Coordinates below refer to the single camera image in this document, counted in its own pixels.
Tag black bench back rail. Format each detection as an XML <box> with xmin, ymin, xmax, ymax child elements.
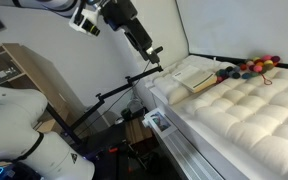
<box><xmin>188</xmin><ymin>52</ymin><xmax>288</xmax><ymax>72</ymax></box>

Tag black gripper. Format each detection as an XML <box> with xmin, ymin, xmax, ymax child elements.
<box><xmin>98</xmin><ymin>0</ymin><xmax>161</xmax><ymax>65</ymax></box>

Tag white bench base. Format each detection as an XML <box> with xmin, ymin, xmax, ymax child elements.
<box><xmin>149</xmin><ymin>84</ymin><xmax>252</xmax><ymax>180</ymax></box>

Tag black stereo camera bar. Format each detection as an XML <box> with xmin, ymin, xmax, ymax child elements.
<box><xmin>153</xmin><ymin>45</ymin><xmax>164</xmax><ymax>55</ymax></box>

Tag black low platform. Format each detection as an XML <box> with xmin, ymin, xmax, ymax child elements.
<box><xmin>82</xmin><ymin>123</ymin><xmax>128</xmax><ymax>158</ymax></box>

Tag brown wooden side table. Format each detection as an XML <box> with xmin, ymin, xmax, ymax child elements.
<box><xmin>123</xmin><ymin>116</ymin><xmax>156</xmax><ymax>146</ymax></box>

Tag white framed photo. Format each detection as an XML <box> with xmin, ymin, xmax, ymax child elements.
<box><xmin>142</xmin><ymin>107</ymin><xmax>179</xmax><ymax>139</ymax></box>

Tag light wooden shelf unit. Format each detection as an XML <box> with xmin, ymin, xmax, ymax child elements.
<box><xmin>0</xmin><ymin>42</ymin><xmax>87</xmax><ymax>134</ymax></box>

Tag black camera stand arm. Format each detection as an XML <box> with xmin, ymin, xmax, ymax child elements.
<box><xmin>45</xmin><ymin>64</ymin><xmax>164</xmax><ymax>146</ymax></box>

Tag grey devices on shelf board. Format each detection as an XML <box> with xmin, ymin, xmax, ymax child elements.
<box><xmin>0</xmin><ymin>63</ymin><xmax>20</xmax><ymax>86</ymax></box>

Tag large white tufted cushion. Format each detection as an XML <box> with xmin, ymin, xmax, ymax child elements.
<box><xmin>175</xmin><ymin>64</ymin><xmax>288</xmax><ymax>180</ymax></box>

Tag grey round jar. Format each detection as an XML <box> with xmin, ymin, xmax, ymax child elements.
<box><xmin>127</xmin><ymin>98</ymin><xmax>147</xmax><ymax>116</ymax></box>

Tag colorful felt ball garland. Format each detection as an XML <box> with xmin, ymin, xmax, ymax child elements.
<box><xmin>215</xmin><ymin>54</ymin><xmax>282</xmax><ymax>86</ymax></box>

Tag white book with green stripe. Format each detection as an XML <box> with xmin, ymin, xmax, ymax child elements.
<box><xmin>171</xmin><ymin>64</ymin><xmax>218</xmax><ymax>94</ymax></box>

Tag black round gadget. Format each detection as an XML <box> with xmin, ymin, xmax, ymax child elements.
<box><xmin>120</xmin><ymin>107</ymin><xmax>134</xmax><ymax>122</ymax></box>

